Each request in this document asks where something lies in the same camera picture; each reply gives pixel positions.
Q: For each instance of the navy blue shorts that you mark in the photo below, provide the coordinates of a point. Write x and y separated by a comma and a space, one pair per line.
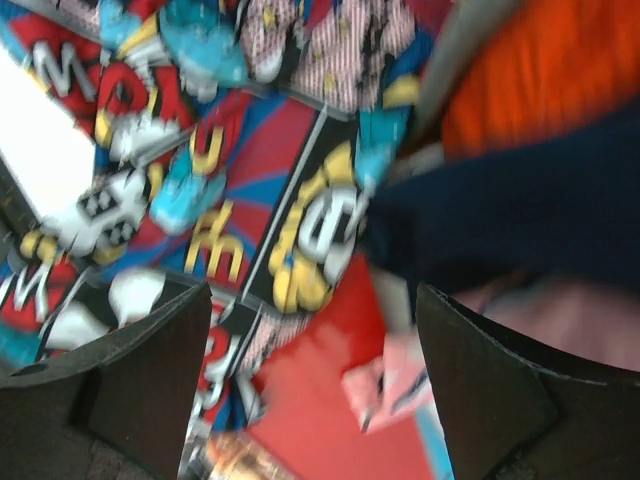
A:
568, 206

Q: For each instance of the pink shark print shorts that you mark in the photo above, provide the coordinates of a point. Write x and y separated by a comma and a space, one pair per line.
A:
594, 322

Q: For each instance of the blue plastic folder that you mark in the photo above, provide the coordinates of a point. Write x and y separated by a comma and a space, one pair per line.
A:
432, 436

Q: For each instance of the comic print shorts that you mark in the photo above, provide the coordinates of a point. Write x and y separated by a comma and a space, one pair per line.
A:
236, 142

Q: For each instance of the red plastic folder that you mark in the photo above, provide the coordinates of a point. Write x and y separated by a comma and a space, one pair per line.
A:
309, 425

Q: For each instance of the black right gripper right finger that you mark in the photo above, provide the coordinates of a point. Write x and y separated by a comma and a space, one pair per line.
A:
515, 408

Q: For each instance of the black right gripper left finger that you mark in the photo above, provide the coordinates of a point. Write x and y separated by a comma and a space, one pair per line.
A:
116, 408

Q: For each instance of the orange shorts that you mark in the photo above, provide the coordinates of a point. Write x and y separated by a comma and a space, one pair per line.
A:
553, 67

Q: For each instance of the Taming of Shrew book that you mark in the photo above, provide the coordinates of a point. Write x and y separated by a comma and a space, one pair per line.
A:
229, 456

